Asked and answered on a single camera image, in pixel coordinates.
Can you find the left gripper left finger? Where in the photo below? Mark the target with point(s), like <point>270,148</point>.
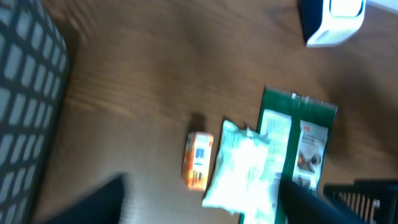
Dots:
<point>102,206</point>

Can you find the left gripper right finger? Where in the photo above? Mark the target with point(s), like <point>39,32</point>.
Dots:
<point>302,206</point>

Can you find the light green wipes pack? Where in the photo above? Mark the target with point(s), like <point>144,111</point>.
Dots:
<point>239,165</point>

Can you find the orange tissue pack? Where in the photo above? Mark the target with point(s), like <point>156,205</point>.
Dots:
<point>196,160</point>

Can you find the white barcode scanner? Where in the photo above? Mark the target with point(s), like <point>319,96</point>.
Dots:
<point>328,23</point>

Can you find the grey plastic mesh basket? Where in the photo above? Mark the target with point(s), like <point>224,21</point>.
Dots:
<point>34,71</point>

